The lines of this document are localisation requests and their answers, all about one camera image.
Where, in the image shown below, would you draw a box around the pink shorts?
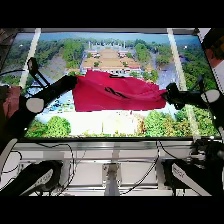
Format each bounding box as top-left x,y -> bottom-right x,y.
71,69 -> 168,113

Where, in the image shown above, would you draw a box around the person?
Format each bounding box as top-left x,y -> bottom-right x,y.
202,28 -> 224,96

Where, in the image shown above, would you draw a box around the silver frame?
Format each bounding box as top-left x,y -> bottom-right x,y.
0,139 -> 214,197

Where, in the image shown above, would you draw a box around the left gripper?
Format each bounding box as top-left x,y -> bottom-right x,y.
59,74 -> 80,95

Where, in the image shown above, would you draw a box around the black cable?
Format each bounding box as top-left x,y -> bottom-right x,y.
120,139 -> 181,195
34,142 -> 76,196

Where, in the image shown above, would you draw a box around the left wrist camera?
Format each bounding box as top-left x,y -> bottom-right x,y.
26,56 -> 50,88

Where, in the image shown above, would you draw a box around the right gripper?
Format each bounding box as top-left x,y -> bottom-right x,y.
164,82 -> 188,111

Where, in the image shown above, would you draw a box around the dusky pink garment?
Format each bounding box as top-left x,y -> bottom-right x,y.
1,84 -> 23,119

